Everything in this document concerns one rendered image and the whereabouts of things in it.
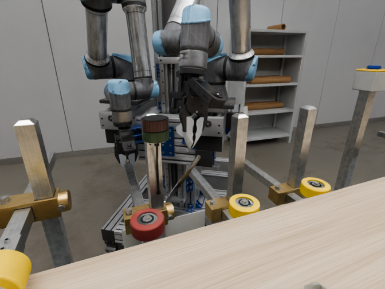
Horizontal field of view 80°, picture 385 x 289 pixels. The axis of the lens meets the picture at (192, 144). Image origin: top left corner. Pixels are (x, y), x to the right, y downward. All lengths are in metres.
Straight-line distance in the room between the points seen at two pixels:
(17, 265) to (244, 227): 0.42
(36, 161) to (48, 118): 2.76
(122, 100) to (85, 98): 2.34
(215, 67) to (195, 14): 0.55
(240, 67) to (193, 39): 0.53
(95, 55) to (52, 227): 0.83
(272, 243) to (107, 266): 0.33
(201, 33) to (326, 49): 3.98
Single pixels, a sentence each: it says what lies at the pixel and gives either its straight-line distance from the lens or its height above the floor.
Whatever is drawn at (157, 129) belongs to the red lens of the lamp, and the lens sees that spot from 0.49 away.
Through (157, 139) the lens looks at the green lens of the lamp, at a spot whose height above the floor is 1.10.
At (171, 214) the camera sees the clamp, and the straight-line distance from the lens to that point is 0.67.
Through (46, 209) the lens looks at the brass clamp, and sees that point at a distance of 0.62.
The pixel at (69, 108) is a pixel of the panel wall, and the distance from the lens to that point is 3.25.
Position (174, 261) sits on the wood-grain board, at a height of 0.90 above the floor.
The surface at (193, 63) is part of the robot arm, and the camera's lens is 0.62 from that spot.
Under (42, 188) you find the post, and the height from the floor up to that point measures 1.00.
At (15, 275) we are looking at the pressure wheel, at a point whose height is 0.96.
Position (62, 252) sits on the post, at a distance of 0.70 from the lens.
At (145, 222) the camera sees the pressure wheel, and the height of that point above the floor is 0.90.
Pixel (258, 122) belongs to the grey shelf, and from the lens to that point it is 3.95.
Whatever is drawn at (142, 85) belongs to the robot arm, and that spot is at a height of 1.15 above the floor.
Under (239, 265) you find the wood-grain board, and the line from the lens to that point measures 0.49.
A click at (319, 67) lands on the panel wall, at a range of 4.51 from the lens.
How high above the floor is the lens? 1.27
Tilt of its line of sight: 21 degrees down
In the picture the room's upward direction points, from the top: straight up
